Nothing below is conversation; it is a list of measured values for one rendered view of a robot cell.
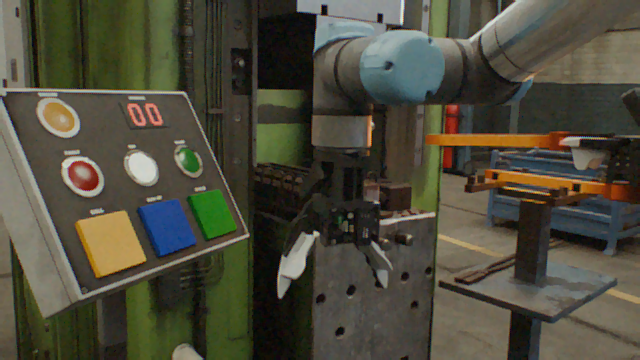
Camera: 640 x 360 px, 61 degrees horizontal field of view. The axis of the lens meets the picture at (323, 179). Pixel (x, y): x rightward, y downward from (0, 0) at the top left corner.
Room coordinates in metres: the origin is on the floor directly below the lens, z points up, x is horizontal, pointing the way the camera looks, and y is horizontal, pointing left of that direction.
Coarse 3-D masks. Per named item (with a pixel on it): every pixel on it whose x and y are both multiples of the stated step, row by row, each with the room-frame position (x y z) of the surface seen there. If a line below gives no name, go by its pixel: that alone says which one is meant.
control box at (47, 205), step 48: (0, 96) 0.66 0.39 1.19; (48, 96) 0.72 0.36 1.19; (96, 96) 0.78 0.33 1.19; (144, 96) 0.87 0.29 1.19; (0, 144) 0.65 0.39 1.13; (48, 144) 0.68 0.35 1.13; (96, 144) 0.74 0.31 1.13; (144, 144) 0.81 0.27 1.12; (192, 144) 0.90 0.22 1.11; (0, 192) 0.66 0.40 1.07; (48, 192) 0.64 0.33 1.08; (96, 192) 0.69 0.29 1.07; (144, 192) 0.76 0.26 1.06; (192, 192) 0.84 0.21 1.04; (48, 240) 0.62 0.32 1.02; (144, 240) 0.71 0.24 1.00; (240, 240) 0.87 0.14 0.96; (48, 288) 0.62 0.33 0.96; (96, 288) 0.62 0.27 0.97
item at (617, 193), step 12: (504, 180) 1.41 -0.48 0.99; (516, 180) 1.39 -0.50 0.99; (528, 180) 1.37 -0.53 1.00; (540, 180) 1.35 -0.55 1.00; (552, 180) 1.32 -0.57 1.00; (564, 180) 1.30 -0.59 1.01; (576, 180) 1.31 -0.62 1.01; (600, 192) 1.24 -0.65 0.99; (612, 192) 1.23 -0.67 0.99; (624, 192) 1.22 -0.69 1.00; (636, 192) 1.20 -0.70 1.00
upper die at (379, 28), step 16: (320, 16) 1.17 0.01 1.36; (272, 32) 1.30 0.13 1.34; (288, 32) 1.25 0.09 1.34; (304, 32) 1.20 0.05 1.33; (384, 32) 1.28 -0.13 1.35; (272, 48) 1.30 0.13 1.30; (288, 48) 1.24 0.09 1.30; (304, 48) 1.20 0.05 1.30; (272, 64) 1.32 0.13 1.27; (288, 64) 1.30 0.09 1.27; (304, 64) 1.28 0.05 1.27
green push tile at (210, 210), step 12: (204, 192) 0.85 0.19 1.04; (216, 192) 0.87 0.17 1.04; (192, 204) 0.82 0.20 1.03; (204, 204) 0.83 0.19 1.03; (216, 204) 0.86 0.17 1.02; (204, 216) 0.82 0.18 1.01; (216, 216) 0.84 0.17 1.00; (228, 216) 0.86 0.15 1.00; (204, 228) 0.81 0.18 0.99; (216, 228) 0.83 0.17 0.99; (228, 228) 0.85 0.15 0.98
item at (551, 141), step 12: (552, 132) 1.02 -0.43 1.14; (564, 132) 1.03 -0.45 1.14; (456, 144) 1.20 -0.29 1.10; (468, 144) 1.17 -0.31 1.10; (480, 144) 1.15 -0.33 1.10; (492, 144) 1.12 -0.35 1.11; (504, 144) 1.10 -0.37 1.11; (516, 144) 1.08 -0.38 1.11; (528, 144) 1.06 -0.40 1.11; (540, 144) 1.04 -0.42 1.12; (552, 144) 1.01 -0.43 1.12
